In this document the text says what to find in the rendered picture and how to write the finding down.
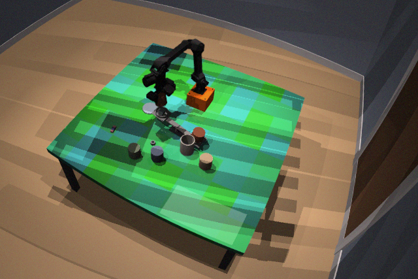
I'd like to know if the orange cylinder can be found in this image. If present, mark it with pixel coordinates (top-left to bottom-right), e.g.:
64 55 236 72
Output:
191 127 205 143

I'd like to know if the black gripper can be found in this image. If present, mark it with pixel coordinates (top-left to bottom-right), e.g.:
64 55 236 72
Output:
146 78 174 104

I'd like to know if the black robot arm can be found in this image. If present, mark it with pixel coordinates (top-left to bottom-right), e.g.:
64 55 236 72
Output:
142 39 209 97

